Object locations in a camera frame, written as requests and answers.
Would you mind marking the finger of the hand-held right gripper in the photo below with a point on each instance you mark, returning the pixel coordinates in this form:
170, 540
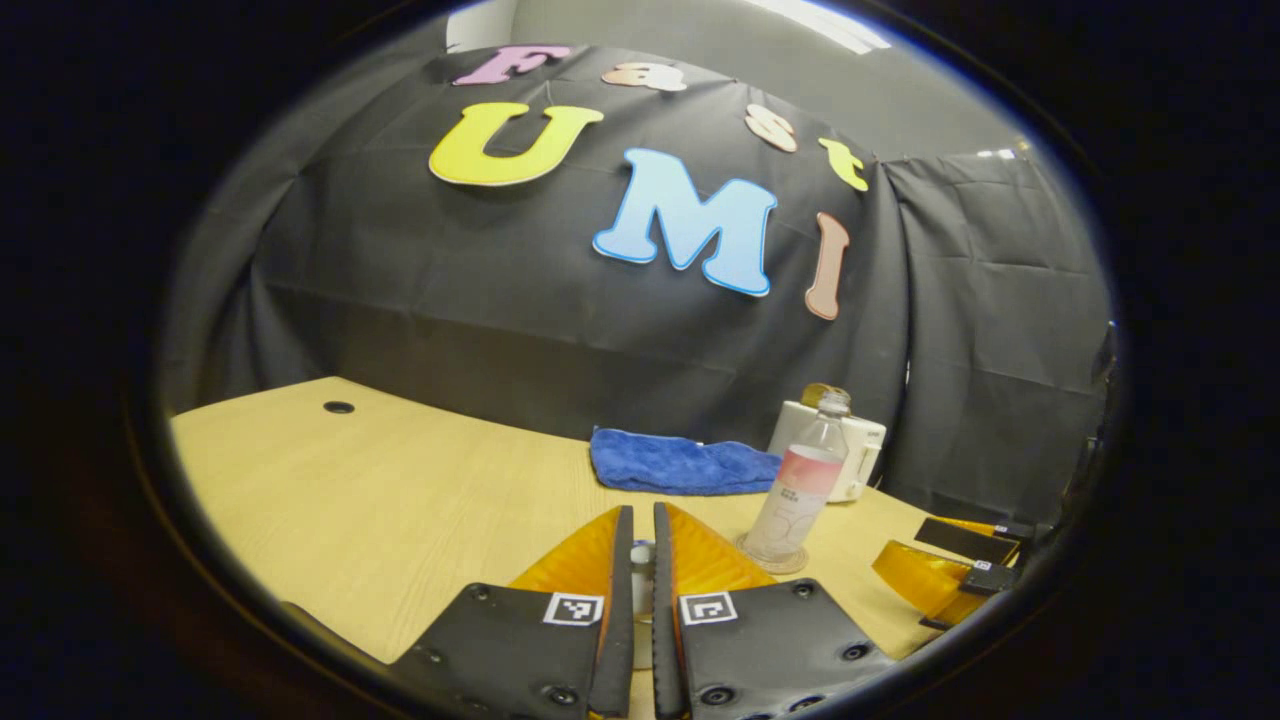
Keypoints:
965, 540
925, 585

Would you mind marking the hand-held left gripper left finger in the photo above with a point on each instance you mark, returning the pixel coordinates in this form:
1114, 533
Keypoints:
622, 620

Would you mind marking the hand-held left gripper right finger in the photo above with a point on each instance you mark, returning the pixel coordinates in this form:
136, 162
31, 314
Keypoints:
664, 620

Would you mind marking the round wooden coaster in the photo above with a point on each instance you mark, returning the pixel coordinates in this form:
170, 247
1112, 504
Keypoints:
795, 567

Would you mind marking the clear water bottle pink label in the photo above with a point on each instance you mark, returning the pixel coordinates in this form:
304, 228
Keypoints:
800, 480

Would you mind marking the white toaster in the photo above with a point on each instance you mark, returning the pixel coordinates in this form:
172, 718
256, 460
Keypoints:
865, 450

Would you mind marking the blue towel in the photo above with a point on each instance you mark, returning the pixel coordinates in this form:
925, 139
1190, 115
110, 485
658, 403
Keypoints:
680, 465

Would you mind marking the brown bread slice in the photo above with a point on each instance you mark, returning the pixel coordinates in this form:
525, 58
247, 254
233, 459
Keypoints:
815, 393

